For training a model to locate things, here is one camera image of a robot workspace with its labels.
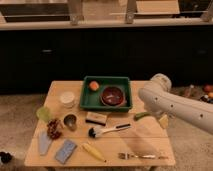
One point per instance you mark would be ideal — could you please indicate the light green cup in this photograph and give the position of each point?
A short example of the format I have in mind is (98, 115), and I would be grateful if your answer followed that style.
(43, 113)

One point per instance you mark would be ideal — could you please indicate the metal fork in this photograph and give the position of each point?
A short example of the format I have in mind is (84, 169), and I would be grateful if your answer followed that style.
(128, 156)

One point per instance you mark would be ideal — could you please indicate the dark object on floor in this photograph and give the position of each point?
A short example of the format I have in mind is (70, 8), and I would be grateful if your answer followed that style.
(5, 157)

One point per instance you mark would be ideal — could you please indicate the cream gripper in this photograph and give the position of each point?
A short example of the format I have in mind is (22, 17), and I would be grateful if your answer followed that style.
(164, 121)

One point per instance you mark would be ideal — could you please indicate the white cup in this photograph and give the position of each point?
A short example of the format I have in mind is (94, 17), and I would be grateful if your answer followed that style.
(67, 99)

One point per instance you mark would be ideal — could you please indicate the metal cup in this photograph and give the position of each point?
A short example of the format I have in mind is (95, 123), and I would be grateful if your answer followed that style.
(70, 122)

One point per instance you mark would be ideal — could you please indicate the bunch of dark grapes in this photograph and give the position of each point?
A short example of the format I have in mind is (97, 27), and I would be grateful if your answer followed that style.
(52, 129)

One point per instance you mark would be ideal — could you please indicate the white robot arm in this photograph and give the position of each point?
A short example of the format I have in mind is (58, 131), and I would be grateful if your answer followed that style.
(158, 100)

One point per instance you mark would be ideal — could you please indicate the blue sponge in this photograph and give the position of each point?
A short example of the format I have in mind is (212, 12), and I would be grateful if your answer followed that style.
(65, 151)

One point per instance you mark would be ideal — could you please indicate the green plastic tray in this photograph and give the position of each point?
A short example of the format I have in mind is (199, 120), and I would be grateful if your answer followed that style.
(91, 100)

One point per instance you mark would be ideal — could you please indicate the wooden block sponge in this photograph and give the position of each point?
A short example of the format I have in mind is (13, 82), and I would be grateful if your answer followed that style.
(96, 118)

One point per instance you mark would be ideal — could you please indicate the grey spatula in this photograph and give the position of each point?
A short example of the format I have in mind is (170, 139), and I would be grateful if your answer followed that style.
(44, 143)

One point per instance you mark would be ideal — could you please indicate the orange fruit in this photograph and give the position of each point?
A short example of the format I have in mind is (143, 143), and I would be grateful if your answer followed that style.
(94, 85)

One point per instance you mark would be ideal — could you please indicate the brown wooden bowl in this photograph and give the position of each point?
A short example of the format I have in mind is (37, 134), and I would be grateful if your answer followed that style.
(112, 96)

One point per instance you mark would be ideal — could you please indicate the black and white brush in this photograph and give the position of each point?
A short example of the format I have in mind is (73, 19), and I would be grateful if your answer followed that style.
(98, 131)

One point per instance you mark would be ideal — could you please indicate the green pepper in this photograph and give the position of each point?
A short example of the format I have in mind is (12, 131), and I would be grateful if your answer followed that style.
(139, 116)

